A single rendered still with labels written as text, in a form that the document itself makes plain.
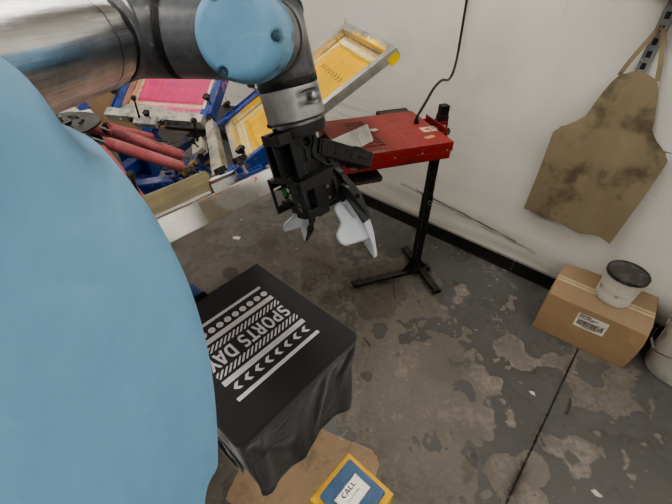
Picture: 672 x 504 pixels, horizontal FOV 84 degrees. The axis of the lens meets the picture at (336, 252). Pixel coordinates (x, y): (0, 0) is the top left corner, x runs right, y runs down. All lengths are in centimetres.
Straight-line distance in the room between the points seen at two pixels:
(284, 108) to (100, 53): 20
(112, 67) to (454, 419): 203
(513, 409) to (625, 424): 54
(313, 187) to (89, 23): 27
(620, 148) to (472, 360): 135
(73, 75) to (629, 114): 229
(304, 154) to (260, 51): 18
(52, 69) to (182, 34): 12
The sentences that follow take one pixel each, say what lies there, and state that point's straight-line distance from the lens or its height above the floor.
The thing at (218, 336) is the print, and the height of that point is 95.
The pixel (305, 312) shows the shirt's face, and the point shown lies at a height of 95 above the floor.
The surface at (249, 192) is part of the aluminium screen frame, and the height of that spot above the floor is 154.
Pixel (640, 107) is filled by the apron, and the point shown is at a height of 126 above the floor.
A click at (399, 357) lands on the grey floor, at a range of 228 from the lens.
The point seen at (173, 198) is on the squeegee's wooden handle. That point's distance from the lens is 122.
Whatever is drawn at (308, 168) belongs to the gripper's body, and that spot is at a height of 163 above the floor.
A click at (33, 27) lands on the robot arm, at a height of 182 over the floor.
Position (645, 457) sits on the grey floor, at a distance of 247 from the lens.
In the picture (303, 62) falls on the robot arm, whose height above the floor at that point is 175.
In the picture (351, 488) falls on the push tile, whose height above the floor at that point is 97.
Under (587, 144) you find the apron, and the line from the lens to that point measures 245.
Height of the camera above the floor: 186
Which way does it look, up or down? 40 degrees down
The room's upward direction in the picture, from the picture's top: straight up
